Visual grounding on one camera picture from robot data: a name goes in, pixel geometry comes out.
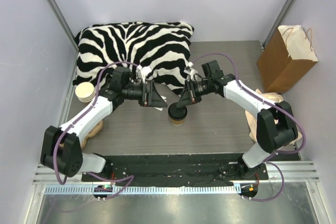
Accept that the black cup lid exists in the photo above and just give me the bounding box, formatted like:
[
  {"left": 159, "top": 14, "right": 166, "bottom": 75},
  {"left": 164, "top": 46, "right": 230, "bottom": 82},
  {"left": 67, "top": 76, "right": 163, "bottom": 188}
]
[{"left": 168, "top": 103, "right": 187, "bottom": 121}]

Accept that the brown paper coffee cup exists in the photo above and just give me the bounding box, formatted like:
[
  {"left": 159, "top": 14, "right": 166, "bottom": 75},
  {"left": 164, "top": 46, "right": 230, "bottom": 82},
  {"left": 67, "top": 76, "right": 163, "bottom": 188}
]
[{"left": 170, "top": 116, "right": 185, "bottom": 125}]

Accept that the stack of paper cups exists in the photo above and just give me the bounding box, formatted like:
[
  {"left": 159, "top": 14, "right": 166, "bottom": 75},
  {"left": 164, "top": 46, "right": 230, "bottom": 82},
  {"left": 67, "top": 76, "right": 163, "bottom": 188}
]
[{"left": 75, "top": 82, "right": 96, "bottom": 102}]

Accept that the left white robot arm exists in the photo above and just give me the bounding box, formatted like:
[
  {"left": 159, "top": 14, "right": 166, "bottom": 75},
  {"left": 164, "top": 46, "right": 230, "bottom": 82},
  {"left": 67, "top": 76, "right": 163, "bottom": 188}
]
[{"left": 40, "top": 67, "right": 167, "bottom": 182}]

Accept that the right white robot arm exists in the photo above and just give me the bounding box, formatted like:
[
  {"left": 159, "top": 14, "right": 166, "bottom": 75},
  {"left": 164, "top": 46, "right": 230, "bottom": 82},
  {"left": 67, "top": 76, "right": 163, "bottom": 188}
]
[{"left": 168, "top": 60, "right": 298, "bottom": 179}]

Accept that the zebra print pillow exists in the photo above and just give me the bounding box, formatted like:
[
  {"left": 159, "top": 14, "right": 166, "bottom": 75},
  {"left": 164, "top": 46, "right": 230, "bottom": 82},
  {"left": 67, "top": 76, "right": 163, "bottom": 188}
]
[{"left": 72, "top": 22, "right": 194, "bottom": 95}]

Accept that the cardboard cup carrier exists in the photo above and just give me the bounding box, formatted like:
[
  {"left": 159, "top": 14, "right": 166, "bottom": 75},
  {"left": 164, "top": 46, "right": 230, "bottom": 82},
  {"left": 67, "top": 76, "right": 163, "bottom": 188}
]
[{"left": 59, "top": 119, "right": 104, "bottom": 150}]

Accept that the beige folded cloth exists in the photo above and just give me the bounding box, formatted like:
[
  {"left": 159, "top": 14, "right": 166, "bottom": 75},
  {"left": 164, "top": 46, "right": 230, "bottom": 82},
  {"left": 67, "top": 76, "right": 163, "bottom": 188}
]
[{"left": 245, "top": 89, "right": 302, "bottom": 142}]

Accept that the brown paper bag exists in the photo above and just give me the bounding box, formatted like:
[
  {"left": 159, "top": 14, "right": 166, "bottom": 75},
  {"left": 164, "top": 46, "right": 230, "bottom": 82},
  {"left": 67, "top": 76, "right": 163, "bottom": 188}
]
[{"left": 257, "top": 25, "right": 319, "bottom": 93}]

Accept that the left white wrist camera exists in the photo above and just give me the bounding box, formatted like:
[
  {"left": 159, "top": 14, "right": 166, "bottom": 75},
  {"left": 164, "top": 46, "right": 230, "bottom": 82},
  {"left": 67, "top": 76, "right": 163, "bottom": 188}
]
[{"left": 136, "top": 65, "right": 152, "bottom": 82}]

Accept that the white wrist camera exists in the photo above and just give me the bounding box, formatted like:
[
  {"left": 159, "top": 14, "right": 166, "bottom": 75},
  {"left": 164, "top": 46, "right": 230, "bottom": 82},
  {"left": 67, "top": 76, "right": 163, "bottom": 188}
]
[
  {"left": 136, "top": 65, "right": 152, "bottom": 82},
  {"left": 184, "top": 61, "right": 197, "bottom": 81}
]

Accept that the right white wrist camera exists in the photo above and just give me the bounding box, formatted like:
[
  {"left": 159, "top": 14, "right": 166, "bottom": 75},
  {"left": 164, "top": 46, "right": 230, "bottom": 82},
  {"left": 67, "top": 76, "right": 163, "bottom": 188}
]
[{"left": 184, "top": 61, "right": 197, "bottom": 81}]

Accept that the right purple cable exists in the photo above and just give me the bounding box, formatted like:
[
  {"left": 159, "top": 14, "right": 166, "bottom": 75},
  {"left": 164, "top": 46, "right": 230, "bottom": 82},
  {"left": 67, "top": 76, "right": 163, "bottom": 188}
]
[{"left": 188, "top": 52, "right": 307, "bottom": 204}]

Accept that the purple cable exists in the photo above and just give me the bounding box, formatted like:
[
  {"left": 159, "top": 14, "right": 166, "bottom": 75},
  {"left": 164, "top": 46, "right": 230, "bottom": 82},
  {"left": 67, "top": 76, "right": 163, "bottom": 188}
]
[
  {"left": 54, "top": 61, "right": 136, "bottom": 204},
  {"left": 188, "top": 52, "right": 307, "bottom": 204}
]

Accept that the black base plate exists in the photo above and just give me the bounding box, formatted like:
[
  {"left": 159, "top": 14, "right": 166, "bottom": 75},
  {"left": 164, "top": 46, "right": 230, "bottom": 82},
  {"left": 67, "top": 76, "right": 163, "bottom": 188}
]
[{"left": 81, "top": 153, "right": 270, "bottom": 187}]

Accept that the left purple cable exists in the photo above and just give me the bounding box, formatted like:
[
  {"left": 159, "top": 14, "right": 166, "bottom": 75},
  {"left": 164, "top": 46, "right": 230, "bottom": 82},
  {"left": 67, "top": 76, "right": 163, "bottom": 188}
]
[{"left": 54, "top": 61, "right": 136, "bottom": 204}]

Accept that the white slotted cable duct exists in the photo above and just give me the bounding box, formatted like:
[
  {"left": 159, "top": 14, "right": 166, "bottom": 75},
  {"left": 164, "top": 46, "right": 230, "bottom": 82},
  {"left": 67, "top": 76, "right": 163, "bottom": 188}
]
[{"left": 45, "top": 184, "right": 241, "bottom": 195}]

